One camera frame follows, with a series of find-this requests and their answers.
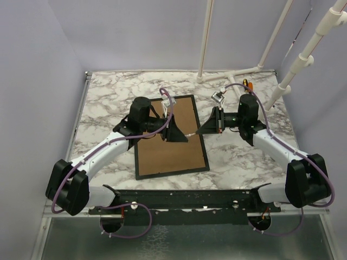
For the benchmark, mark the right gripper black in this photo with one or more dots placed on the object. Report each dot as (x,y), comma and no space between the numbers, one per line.
(214,124)

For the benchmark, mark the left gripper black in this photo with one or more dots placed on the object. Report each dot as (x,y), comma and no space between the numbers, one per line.
(172,133)

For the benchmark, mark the black picture frame brown backing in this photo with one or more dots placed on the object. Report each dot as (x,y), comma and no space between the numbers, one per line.
(180,151)

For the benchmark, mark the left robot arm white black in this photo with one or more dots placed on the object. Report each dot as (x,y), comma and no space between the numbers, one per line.
(68,186)

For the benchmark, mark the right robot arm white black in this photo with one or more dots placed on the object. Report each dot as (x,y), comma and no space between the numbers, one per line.
(306,175)

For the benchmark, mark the white PVC pipe stand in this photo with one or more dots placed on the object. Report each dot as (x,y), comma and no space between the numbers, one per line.
(232,73)

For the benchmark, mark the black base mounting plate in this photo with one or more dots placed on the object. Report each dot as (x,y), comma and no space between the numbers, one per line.
(186,207)

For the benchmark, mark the white PVC jointed pole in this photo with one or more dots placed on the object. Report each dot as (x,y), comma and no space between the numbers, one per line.
(334,17)

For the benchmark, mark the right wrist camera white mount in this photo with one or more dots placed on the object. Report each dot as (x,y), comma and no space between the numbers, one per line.
(219,98)

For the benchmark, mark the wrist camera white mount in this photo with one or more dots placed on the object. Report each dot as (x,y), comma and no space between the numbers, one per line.
(219,98)
(166,104)

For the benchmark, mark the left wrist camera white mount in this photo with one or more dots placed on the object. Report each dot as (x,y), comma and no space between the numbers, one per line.
(166,104)

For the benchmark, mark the aluminium rail left edge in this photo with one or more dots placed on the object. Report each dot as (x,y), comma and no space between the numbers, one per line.
(88,77)

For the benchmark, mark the aluminium front extrusion rail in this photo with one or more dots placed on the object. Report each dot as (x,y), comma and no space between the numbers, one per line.
(271,209)

